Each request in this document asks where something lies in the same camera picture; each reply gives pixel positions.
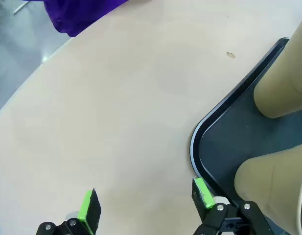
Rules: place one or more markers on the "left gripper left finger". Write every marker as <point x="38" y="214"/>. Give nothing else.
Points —
<point x="90" y="210"/>

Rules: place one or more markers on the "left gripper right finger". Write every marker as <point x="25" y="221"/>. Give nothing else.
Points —
<point x="202" y="193"/>

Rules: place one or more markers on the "tall beige cup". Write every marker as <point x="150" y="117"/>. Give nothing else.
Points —
<point x="268" y="181"/>
<point x="280" y="85"/>

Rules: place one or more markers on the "black plastic tray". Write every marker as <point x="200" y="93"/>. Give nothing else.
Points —
<point x="226" y="147"/>

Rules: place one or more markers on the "person in purple hoodie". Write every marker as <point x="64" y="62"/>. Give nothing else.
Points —
<point x="75" y="14"/>

